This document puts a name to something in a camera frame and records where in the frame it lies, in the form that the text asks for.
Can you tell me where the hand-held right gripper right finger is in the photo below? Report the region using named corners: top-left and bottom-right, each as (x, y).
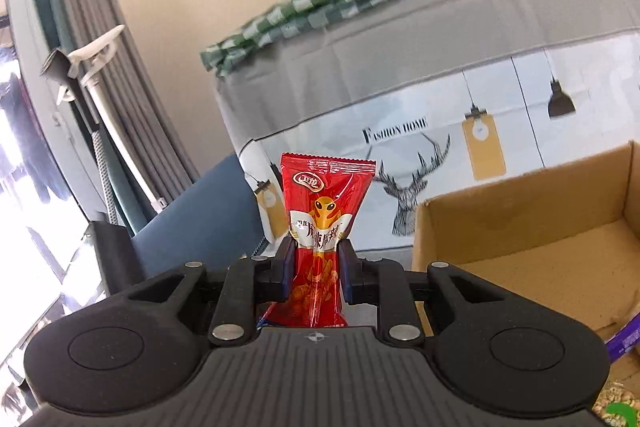
top-left (337, 239), bottom-right (507, 347)

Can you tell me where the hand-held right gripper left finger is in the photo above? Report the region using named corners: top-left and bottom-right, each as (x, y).
top-left (126, 237), bottom-right (299, 348)

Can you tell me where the tall red snack packet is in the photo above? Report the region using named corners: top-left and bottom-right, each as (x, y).
top-left (257, 151), bottom-right (377, 329)

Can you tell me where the brown cardboard box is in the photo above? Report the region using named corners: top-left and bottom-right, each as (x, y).
top-left (411, 141), bottom-right (640, 344)

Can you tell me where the dark furniture piece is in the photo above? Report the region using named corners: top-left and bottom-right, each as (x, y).
top-left (86, 221), bottom-right (137, 300)

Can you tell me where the grey deer print cloth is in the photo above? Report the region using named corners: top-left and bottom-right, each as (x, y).
top-left (215, 0), bottom-right (640, 259)

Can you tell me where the white plastic clip pole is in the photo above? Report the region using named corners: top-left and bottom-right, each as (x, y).
top-left (40, 25), bottom-right (167, 214)

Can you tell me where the glass window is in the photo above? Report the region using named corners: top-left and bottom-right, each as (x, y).
top-left (0, 0), bottom-right (108, 413)

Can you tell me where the grey curtain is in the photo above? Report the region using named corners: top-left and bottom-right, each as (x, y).
top-left (24, 0), bottom-right (202, 230)

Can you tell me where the purple snack packet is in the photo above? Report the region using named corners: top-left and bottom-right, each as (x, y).
top-left (604, 310), bottom-right (640, 364)

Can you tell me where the green label nut packet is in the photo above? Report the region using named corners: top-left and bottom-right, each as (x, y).
top-left (591, 381), bottom-right (640, 427)

